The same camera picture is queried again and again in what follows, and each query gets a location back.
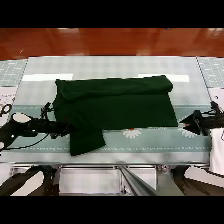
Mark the white garment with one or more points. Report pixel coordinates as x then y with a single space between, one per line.
218 150
6 96

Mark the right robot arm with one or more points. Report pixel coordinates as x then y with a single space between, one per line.
217 122

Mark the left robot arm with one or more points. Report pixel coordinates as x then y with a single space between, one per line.
10 128

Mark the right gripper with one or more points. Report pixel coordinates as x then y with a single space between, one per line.
199 122

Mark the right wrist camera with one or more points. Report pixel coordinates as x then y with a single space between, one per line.
215 106

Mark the silver frame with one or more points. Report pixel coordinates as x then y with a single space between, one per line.
141 187

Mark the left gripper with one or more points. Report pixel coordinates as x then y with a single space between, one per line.
50 127

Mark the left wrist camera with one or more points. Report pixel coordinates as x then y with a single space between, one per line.
46 108

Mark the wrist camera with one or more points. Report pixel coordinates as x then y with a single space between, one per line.
215 106
46 108

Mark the dark green T-shirt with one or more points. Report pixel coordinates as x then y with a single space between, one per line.
116 103

